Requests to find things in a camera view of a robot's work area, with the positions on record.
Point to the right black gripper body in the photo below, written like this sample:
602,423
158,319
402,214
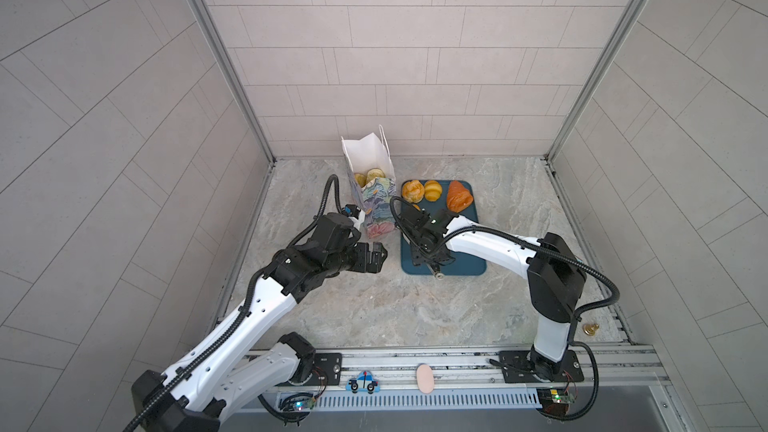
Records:
422,255

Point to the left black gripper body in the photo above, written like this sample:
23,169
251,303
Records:
360,265

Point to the reddish brown croissant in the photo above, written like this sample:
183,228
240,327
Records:
458,197

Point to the braided bread roll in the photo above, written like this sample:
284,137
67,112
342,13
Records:
375,173

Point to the floral paper gift bag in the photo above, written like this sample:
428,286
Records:
361,155

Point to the metal tongs with white tips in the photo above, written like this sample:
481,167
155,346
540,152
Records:
437,272

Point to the ring shaped donut bread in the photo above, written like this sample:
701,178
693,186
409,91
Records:
360,180

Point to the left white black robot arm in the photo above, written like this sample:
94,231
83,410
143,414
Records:
207,385

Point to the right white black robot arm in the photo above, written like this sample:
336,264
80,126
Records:
562,288

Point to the small yellow striped bun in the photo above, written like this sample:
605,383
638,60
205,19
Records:
433,191

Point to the round swirl bun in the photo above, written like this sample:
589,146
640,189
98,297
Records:
413,191

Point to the blue toy car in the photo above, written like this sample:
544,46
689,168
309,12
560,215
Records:
365,381

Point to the pink oval eraser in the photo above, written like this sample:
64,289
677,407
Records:
425,379

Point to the left circuit board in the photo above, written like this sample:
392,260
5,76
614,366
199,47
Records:
298,403

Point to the circuit board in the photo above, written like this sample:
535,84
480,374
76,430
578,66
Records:
555,401
298,403

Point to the gold chess piece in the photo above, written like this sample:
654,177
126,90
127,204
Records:
590,329

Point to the right circuit board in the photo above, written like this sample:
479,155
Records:
555,401

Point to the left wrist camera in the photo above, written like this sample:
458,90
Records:
355,214

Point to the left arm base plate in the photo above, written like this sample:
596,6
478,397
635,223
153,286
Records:
326,370

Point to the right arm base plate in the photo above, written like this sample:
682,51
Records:
525,366

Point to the aluminium rail frame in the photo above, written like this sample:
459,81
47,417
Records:
470,378

